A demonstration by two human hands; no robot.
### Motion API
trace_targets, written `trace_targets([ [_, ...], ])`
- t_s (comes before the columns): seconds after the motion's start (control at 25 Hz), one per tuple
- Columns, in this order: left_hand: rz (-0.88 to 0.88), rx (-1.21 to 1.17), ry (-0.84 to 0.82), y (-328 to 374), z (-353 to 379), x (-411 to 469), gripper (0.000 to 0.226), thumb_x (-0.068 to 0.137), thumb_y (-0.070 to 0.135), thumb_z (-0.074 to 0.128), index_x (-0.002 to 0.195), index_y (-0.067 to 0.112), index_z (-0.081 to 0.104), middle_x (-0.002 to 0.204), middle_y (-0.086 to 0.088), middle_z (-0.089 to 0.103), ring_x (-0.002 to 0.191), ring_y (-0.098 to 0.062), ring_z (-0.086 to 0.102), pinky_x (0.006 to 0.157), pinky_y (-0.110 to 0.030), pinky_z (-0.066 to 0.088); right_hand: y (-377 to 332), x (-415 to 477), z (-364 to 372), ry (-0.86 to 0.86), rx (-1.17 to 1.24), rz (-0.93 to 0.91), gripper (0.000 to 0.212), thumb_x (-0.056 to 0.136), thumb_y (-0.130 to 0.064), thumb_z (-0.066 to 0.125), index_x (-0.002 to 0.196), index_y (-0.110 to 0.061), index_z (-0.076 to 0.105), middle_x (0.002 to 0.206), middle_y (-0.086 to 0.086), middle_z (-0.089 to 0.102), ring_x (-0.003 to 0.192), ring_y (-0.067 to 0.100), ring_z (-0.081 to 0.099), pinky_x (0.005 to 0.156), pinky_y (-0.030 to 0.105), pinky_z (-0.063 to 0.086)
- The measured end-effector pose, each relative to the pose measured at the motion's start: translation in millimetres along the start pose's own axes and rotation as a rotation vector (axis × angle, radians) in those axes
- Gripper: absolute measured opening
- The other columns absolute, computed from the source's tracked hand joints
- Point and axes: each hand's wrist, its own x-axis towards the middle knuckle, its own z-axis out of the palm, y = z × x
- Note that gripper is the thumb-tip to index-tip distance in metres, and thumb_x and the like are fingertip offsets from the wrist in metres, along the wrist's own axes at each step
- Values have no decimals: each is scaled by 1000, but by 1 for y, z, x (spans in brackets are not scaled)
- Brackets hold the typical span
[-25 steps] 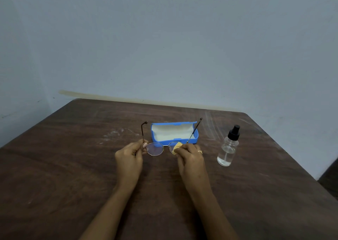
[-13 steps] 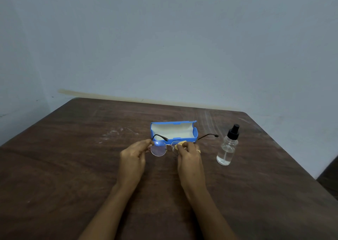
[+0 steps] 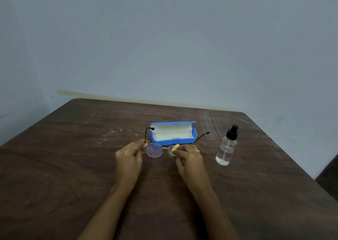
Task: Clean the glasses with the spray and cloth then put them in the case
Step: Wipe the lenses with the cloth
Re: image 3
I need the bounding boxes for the person's left hand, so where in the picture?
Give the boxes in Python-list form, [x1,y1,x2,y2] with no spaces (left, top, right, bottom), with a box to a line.
[115,139,150,189]

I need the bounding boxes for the person's right hand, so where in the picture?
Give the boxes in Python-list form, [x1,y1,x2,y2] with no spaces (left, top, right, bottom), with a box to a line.
[171,144,209,193]

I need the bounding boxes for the gold wire-frame eyeglasses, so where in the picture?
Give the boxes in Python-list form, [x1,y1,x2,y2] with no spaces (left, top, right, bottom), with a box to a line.
[144,127,211,159]

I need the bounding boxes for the person's right forearm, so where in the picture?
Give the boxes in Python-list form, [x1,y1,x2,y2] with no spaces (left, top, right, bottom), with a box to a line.
[192,184,241,240]

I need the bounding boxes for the person's left forearm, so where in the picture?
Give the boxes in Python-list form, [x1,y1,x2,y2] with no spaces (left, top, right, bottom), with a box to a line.
[77,185,132,240]

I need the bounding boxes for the open blue glasses case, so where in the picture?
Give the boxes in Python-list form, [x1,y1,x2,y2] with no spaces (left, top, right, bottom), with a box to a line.
[149,121,198,146]

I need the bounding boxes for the clear spray bottle black cap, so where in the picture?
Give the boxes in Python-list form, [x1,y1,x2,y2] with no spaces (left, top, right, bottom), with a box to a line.
[215,124,239,166]

